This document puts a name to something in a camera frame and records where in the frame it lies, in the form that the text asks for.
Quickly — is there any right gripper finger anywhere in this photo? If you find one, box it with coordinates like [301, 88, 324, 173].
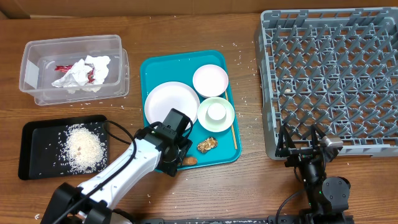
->
[275, 124, 296, 157]
[310, 124, 326, 149]

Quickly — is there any brown carrot stick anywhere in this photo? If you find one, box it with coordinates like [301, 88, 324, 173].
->
[182, 157, 198, 166]

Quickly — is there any golden brown food scrap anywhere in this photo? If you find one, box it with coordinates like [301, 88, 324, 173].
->
[197, 137, 218, 154]

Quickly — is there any large white plate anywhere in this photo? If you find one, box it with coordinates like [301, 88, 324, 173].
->
[144, 82, 200, 123]

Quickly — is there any small white cup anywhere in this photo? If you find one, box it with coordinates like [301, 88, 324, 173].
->
[207, 103, 226, 121]

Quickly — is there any wooden chopstick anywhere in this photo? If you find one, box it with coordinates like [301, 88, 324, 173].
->
[224, 90, 238, 151]

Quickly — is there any white bowl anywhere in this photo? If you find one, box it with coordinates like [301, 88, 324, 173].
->
[193, 64, 229, 98]

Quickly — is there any white tissue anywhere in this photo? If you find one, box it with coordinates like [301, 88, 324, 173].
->
[52, 59, 93, 88]
[83, 55, 111, 92]

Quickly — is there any red snack wrapper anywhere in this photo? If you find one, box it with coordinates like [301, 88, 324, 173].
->
[55, 65, 95, 83]

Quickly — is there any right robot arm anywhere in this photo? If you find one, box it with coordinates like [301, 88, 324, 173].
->
[269, 124, 354, 224]

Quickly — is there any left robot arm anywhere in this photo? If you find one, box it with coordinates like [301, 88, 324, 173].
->
[41, 109, 193, 223]

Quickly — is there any grey dishwasher rack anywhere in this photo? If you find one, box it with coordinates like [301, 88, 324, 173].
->
[254, 7, 397, 159]

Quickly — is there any teal serving tray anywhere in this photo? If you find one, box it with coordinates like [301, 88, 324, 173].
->
[140, 50, 242, 170]

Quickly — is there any white rice pile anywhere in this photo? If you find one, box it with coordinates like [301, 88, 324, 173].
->
[58, 124, 108, 174]

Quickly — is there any black plastic tray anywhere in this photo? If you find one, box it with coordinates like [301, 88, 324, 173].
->
[18, 114, 109, 180]

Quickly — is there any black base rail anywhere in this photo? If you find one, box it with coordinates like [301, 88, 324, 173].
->
[135, 215, 354, 224]

